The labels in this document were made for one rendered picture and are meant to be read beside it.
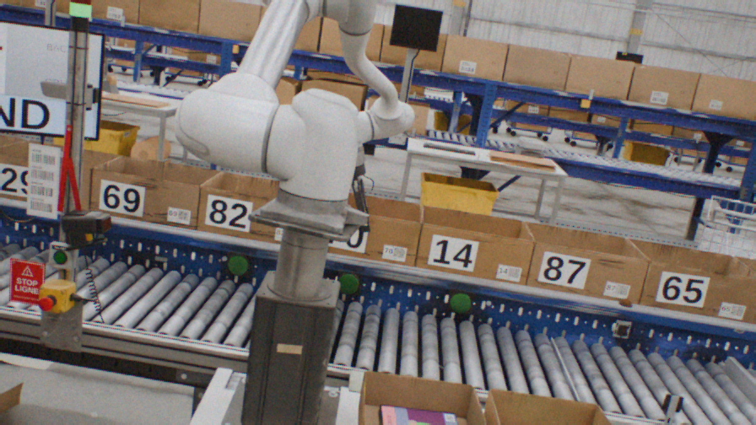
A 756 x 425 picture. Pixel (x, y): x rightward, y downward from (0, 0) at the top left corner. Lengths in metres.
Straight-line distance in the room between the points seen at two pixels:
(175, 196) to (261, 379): 1.11
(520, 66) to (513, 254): 4.58
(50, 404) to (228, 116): 2.02
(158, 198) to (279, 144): 1.20
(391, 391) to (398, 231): 0.80
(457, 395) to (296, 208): 0.67
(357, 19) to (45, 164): 0.92
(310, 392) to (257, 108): 0.64
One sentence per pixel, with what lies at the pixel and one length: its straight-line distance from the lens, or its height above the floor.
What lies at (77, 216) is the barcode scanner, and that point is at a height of 1.08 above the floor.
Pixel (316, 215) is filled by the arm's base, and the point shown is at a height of 1.28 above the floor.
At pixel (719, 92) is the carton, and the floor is 1.58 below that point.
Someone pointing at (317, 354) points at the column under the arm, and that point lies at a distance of 1.63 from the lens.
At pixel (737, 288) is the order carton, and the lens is 2.79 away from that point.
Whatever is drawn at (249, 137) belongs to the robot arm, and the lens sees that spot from 1.52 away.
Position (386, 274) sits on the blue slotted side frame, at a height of 0.86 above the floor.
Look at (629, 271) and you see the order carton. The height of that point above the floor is 1.00.
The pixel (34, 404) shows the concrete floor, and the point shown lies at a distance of 3.32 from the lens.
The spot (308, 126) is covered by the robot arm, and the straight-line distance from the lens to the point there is 1.50.
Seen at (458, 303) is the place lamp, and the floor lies 0.81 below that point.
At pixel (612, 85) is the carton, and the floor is 1.50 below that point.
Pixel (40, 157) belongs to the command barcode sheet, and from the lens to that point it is 2.11.
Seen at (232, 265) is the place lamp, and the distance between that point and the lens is 2.55.
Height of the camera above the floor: 1.67
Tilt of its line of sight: 15 degrees down
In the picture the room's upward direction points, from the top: 9 degrees clockwise
